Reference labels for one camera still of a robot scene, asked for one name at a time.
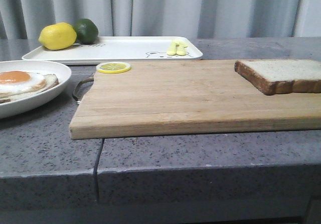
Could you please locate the white bread slice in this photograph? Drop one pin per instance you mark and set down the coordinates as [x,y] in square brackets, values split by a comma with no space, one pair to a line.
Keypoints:
[281,76]

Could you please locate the white round plate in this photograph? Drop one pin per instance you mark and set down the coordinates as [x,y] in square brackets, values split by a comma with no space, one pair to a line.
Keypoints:
[62,72]

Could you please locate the fried egg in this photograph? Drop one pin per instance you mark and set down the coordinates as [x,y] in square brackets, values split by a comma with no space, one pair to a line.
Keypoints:
[13,82]

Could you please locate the white rectangular tray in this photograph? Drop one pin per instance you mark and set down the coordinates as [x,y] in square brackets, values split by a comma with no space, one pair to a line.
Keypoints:
[116,49]

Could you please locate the wooden cutting board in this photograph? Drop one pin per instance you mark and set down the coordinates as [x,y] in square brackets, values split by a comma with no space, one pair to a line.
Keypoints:
[186,97]

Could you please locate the left yellow-green small piece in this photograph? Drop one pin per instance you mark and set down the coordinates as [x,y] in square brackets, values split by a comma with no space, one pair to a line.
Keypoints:
[172,49]

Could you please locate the yellow-green small piece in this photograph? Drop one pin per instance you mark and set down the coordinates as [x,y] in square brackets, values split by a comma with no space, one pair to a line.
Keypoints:
[180,48]
[172,49]

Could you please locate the right yellow-green small piece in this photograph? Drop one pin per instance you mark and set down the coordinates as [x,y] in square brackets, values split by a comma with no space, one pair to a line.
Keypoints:
[180,48]

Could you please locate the lemon slice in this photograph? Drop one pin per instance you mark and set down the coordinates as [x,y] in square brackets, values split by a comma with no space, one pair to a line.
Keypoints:
[113,67]

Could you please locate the grey curtain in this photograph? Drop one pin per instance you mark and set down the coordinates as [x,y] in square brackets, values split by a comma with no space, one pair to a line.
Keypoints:
[24,19]

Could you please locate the green lime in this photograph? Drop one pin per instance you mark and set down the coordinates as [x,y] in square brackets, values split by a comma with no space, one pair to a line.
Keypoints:
[87,31]

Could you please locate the yellow lemon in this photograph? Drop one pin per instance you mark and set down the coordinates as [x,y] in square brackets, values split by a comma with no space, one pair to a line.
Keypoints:
[58,36]

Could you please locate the metal board handle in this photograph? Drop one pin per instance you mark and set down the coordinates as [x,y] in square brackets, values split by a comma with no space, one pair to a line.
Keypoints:
[79,85]

